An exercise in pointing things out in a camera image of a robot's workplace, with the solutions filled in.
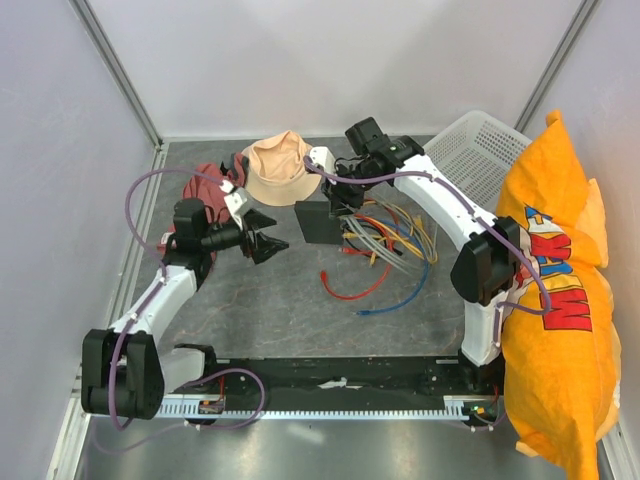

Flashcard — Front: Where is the black network switch box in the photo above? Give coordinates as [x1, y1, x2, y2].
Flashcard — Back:
[294, 200, 343, 246]

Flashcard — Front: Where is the white plastic basket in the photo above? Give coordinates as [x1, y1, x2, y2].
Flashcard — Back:
[424, 110, 531, 212]

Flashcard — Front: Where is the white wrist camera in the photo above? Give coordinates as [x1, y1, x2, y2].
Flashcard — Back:
[308, 146, 336, 174]
[220, 180, 252, 226]

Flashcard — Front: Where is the blue ethernet cable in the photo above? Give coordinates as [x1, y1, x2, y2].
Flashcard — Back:
[355, 214, 431, 317]

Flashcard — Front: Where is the yellow ethernet cable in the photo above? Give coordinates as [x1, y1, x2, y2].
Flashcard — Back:
[367, 202, 441, 266]

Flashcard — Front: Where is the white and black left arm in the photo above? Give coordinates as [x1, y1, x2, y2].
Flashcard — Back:
[81, 194, 289, 420]

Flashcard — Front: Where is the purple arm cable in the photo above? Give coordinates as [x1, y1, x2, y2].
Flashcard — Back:
[303, 154, 554, 434]
[92, 168, 269, 454]

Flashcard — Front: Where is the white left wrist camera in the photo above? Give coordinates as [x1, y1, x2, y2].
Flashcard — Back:
[220, 180, 252, 226]

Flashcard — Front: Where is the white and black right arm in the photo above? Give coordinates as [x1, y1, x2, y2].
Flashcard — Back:
[305, 117, 520, 394]

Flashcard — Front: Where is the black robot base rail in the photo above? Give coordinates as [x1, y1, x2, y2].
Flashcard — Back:
[171, 355, 504, 416]

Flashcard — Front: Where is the grey slotted cable duct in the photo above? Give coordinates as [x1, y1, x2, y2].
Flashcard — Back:
[155, 395, 493, 421]

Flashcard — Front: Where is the peach bucket hat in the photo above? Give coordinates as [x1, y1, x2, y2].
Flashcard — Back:
[242, 130, 321, 207]

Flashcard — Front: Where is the orange cartoon pillow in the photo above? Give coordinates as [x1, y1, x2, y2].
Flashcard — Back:
[496, 111, 621, 479]

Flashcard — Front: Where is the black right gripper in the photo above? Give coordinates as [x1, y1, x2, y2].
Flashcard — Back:
[321, 161, 383, 219]

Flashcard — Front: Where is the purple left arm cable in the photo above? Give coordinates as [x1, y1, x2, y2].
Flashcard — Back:
[92, 168, 269, 454]

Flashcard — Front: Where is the long red ethernet cable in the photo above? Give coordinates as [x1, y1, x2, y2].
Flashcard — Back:
[319, 219, 394, 301]

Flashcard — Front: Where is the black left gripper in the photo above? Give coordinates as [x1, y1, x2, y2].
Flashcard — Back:
[200, 208, 288, 264]

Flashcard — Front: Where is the red crumpled shirt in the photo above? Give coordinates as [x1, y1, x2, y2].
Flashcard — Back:
[159, 152, 250, 261]

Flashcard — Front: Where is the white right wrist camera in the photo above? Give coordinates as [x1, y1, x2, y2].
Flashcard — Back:
[308, 146, 336, 174]

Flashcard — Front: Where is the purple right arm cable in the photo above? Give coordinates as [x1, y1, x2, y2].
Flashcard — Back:
[303, 154, 554, 434]

